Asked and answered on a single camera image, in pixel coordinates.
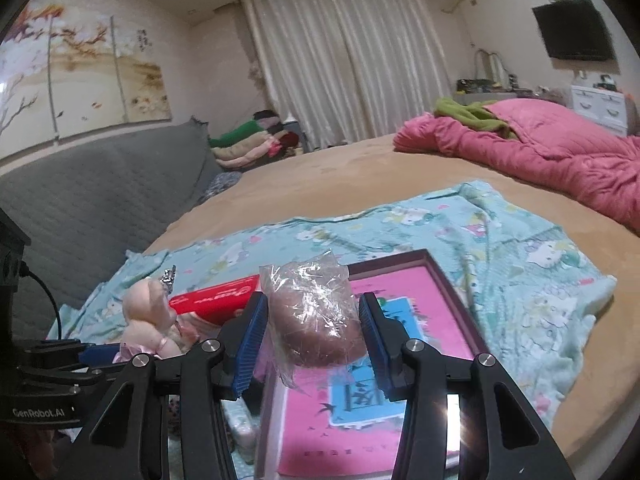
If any cream teddy bear pink dress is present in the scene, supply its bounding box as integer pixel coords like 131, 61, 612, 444
113, 278, 198, 363

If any brown sponge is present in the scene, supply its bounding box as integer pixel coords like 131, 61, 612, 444
259, 250, 367, 390

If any red white tissue box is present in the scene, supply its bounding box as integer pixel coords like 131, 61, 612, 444
169, 274, 259, 326

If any green white tissue packet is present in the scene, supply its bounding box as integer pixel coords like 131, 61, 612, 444
221, 398, 259, 465

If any pink blue Chinese book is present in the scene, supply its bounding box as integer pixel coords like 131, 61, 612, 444
267, 264, 475, 479

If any maroon shallow box tray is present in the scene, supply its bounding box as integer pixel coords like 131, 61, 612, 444
255, 249, 487, 479

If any grey quilted headboard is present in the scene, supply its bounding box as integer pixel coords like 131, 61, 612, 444
1, 120, 220, 339

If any light blue cartoon print sheet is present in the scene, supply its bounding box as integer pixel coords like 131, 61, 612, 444
51, 181, 616, 424

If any dark floral pillow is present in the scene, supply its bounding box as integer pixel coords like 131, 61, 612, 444
196, 171, 242, 205

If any tan round bed mattress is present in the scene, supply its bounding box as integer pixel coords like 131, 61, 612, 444
149, 136, 639, 479

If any stack of folded clothes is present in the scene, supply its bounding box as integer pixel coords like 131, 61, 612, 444
208, 110, 309, 171

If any green blanket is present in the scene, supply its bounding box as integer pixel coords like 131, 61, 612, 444
433, 98, 518, 140

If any pink quilted comforter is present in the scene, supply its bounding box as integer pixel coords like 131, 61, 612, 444
393, 99, 639, 232

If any cluttered side table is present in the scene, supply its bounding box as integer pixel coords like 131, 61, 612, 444
452, 49, 550, 105

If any white curtain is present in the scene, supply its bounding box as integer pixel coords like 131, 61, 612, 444
242, 0, 451, 148

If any white drawer cabinet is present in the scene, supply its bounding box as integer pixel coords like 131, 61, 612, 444
570, 86, 629, 138

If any black cable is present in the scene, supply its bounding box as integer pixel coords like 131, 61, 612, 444
19, 261, 64, 344

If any cherry blossom wall painting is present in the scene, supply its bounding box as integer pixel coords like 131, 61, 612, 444
1, 1, 171, 157

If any black wall television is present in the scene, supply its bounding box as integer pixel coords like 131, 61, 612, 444
532, 0, 616, 62

